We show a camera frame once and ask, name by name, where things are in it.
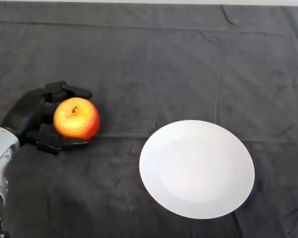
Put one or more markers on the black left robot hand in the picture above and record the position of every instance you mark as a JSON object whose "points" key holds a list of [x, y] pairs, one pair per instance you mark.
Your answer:
{"points": [[27, 111]]}

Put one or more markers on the red yellow apple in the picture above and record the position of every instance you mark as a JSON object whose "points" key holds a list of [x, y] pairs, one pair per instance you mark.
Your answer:
{"points": [[75, 121]]}

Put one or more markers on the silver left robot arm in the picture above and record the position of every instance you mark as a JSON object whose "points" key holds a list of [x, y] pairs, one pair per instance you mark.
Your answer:
{"points": [[0, 148]]}

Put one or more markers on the round white plate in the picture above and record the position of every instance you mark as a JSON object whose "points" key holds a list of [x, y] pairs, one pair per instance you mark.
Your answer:
{"points": [[197, 169]]}

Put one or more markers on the black table cloth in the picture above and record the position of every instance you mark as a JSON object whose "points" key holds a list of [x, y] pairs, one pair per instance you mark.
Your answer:
{"points": [[164, 74]]}

